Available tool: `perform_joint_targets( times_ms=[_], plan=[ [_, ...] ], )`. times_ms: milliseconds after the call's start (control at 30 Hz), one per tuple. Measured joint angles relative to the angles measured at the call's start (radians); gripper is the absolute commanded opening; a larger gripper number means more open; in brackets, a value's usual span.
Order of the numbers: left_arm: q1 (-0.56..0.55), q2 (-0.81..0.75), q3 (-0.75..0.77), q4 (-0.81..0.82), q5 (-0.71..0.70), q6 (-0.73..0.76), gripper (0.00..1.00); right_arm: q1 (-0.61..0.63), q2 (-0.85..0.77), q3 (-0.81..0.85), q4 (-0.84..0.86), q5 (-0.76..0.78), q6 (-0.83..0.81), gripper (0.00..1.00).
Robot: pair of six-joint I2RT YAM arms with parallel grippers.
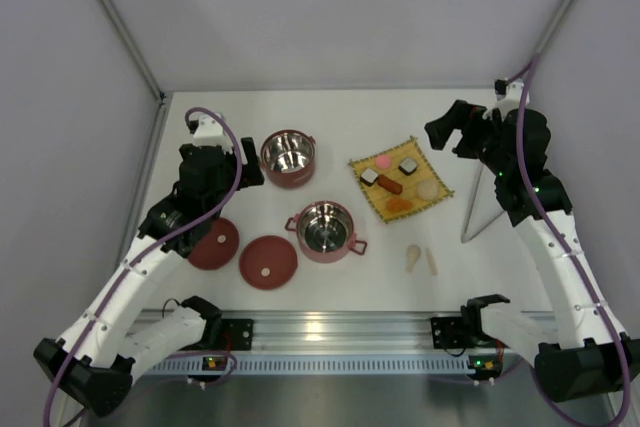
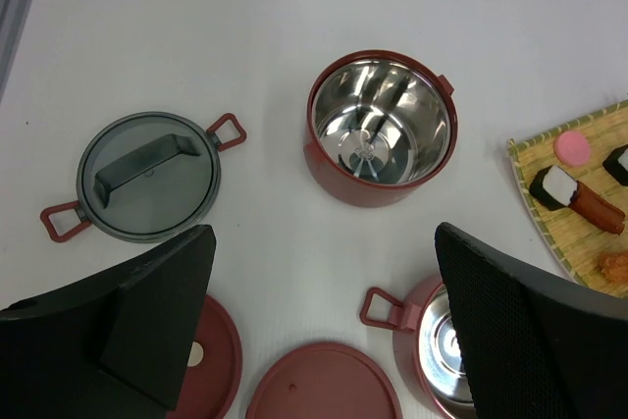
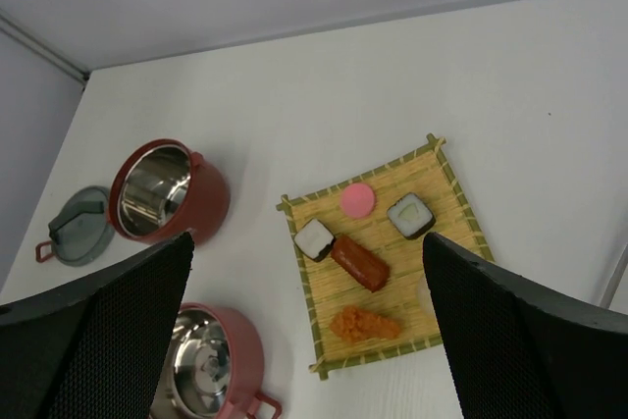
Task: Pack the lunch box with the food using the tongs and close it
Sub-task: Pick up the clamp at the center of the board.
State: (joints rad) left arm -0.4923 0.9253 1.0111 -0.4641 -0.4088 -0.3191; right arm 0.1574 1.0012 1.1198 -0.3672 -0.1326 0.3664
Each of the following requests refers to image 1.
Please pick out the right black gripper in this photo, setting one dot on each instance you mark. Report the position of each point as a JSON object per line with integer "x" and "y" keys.
{"x": 467, "y": 128}

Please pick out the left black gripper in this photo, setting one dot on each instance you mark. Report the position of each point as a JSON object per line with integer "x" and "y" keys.
{"x": 239, "y": 167}

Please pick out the black sushi roll with orange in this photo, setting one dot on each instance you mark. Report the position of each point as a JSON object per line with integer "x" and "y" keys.
{"x": 408, "y": 166}

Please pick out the white round bun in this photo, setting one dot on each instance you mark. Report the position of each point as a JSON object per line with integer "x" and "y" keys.
{"x": 428, "y": 190}

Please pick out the pink round cake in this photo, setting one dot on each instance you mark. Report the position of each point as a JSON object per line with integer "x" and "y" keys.
{"x": 383, "y": 161}

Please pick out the brown eel slice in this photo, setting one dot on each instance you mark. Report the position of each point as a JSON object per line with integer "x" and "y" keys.
{"x": 389, "y": 185}

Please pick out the black white sushi roll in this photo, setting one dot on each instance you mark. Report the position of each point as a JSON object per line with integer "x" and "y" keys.
{"x": 369, "y": 177}

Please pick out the metal tongs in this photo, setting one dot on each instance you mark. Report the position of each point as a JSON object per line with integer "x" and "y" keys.
{"x": 482, "y": 209}

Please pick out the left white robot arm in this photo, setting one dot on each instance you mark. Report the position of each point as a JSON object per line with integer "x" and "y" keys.
{"x": 97, "y": 360}

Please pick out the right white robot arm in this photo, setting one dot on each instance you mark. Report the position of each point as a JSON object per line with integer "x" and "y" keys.
{"x": 589, "y": 352}

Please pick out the dark red steel-lined pot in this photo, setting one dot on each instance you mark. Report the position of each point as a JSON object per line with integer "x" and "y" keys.
{"x": 288, "y": 158}

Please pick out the bamboo serving mat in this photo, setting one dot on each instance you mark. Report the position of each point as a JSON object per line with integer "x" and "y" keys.
{"x": 377, "y": 197}

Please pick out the dark red lid left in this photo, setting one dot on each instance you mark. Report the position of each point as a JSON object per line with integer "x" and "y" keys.
{"x": 217, "y": 248}

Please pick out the dark red lid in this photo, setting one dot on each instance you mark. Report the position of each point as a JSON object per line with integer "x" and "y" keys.
{"x": 268, "y": 262}
{"x": 217, "y": 248}

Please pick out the dark red lid right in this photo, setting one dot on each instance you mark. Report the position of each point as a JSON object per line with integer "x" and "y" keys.
{"x": 268, "y": 262}

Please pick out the orange fried food piece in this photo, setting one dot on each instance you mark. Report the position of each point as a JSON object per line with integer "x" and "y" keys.
{"x": 398, "y": 204}

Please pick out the cream small spoon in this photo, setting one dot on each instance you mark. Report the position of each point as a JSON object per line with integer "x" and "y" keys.
{"x": 413, "y": 254}

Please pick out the cream small stick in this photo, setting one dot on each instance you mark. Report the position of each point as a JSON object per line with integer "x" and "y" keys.
{"x": 430, "y": 259}

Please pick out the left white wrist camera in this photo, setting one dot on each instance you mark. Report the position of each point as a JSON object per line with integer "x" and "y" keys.
{"x": 206, "y": 131}

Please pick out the pink steel-lined pot with handles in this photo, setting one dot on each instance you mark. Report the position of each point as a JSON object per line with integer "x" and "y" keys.
{"x": 325, "y": 232}

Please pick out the left black base bracket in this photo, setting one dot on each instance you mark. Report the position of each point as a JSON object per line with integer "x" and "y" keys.
{"x": 236, "y": 334}

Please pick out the black base bracket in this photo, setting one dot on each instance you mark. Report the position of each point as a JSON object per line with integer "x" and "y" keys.
{"x": 449, "y": 333}
{"x": 236, "y": 334}

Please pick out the aluminium mounting rail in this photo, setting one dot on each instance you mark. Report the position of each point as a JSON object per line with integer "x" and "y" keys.
{"x": 340, "y": 343}

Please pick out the right black base bracket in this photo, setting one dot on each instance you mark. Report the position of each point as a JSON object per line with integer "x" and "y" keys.
{"x": 449, "y": 333}

